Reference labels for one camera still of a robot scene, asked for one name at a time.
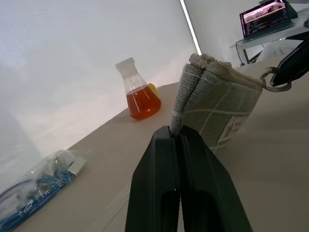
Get yellow object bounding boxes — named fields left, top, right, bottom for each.
left=147, top=83, right=159, bottom=96

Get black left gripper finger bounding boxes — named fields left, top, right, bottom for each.
left=124, top=126, right=181, bottom=232
left=174, top=125, right=254, bottom=232

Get clear plastic bag blue parts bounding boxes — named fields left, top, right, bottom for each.
left=0, top=149, right=93, bottom=230

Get glass side table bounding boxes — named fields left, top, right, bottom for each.
left=229, top=8, right=309, bottom=66

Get flask with orange liquid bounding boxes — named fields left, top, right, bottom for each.
left=115, top=57, right=162, bottom=121

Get open laptop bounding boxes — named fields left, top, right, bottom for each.
left=239, top=0, right=295, bottom=38

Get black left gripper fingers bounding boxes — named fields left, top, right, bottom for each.
left=268, top=38, right=309, bottom=87

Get white light strip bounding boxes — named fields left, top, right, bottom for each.
left=179, top=0, right=202, bottom=55

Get grey plaid pouch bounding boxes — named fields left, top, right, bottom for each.
left=169, top=53, right=293, bottom=154

